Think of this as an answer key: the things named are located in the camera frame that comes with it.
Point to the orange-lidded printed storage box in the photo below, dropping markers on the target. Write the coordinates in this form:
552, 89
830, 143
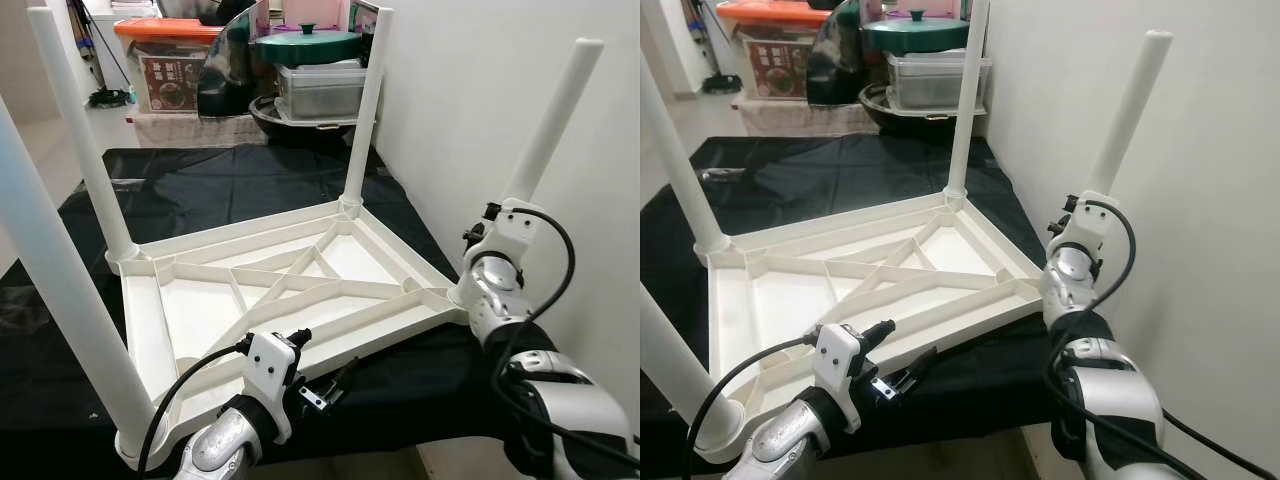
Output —
170, 75
780, 65

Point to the black floor mop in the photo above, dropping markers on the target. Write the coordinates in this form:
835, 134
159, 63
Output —
720, 82
110, 98

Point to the white plastic children table top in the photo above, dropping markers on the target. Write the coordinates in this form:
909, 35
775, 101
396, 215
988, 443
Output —
200, 300
790, 300

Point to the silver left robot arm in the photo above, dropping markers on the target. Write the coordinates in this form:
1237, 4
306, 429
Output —
790, 440
225, 445

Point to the beige low bench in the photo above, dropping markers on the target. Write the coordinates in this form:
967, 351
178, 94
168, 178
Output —
190, 130
800, 118

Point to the black plastic bag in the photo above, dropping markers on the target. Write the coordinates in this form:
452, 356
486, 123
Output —
835, 60
228, 70

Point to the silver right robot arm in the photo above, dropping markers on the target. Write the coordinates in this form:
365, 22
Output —
1110, 400
500, 300

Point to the clear tape patch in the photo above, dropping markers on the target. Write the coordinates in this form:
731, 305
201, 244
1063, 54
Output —
20, 305

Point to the black round basin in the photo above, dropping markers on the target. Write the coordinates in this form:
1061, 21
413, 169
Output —
905, 118
295, 128

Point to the black tablecloth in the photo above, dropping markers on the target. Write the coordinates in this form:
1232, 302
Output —
230, 180
830, 175

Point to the green round pot lid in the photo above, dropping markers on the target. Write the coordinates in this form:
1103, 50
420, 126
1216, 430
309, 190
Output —
915, 35
308, 45

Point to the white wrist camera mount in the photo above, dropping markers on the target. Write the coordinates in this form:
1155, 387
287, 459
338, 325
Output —
1085, 230
510, 230
268, 370
838, 362

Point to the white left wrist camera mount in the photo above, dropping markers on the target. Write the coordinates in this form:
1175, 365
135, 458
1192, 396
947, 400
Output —
268, 370
838, 362

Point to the white plastic table leg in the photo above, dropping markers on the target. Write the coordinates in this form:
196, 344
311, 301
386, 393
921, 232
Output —
85, 150
60, 270
365, 110
670, 340
555, 110
1128, 110
967, 100
685, 160

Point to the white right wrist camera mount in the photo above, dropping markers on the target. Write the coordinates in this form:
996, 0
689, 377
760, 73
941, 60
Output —
1085, 230
510, 230

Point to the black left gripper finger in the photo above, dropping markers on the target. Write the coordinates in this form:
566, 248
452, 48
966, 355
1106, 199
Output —
912, 375
340, 382
878, 330
298, 337

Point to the clear plastic storage container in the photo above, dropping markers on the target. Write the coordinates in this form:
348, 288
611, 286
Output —
325, 92
930, 82

